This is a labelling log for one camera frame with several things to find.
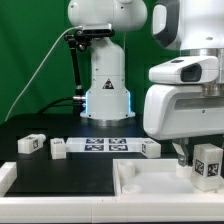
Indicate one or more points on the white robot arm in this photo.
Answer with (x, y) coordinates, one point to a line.
(193, 27)

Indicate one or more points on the white square tabletop part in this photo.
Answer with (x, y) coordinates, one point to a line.
(154, 177)

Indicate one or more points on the white U-shaped obstacle frame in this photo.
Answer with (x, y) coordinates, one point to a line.
(199, 207)

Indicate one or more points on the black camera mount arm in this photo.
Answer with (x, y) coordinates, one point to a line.
(76, 63)

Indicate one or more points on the grey mounted camera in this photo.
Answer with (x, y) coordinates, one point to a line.
(97, 29)

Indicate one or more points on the white plate with markers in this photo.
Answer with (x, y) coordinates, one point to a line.
(101, 145)

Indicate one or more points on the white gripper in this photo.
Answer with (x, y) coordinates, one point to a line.
(184, 102)

